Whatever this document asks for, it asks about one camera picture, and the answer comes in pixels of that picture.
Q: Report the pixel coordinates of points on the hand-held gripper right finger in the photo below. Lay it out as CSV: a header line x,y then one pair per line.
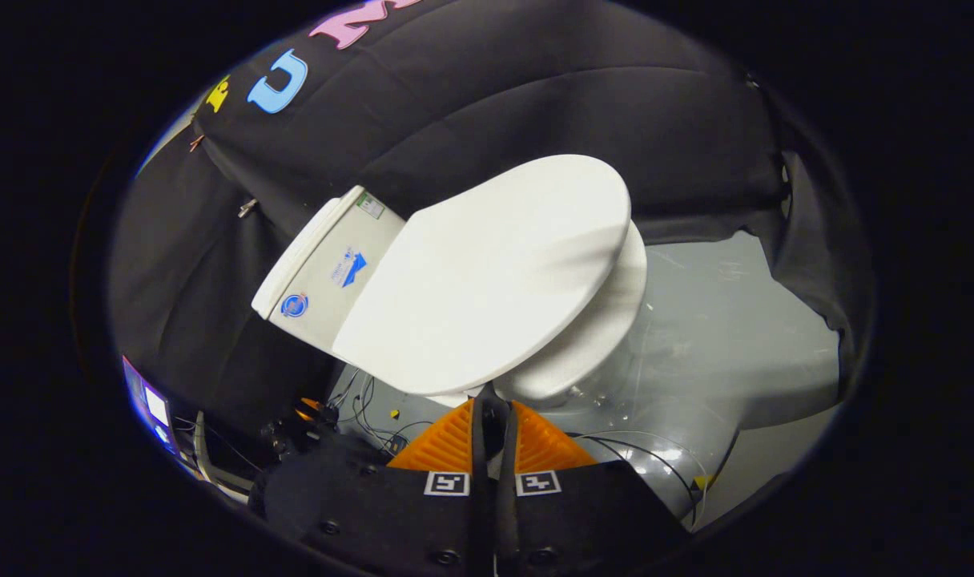
x,y
567,521

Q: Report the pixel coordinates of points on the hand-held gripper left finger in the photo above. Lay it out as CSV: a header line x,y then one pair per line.
x,y
423,521

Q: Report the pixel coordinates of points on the white toilet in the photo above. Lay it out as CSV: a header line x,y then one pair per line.
x,y
327,272

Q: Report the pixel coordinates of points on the yellow tape piece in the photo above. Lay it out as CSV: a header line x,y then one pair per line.
x,y
702,482

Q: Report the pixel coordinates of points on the orange and black gripper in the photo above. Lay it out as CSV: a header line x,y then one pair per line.
x,y
311,413

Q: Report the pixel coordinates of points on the white desk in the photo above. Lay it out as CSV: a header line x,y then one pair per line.
x,y
199,442

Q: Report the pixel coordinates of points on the computer monitor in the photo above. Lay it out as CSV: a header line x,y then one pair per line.
x,y
155,405

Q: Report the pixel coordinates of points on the silver clip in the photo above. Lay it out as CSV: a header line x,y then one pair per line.
x,y
247,208

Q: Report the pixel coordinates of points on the pink clip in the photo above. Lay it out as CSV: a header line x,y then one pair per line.
x,y
196,143

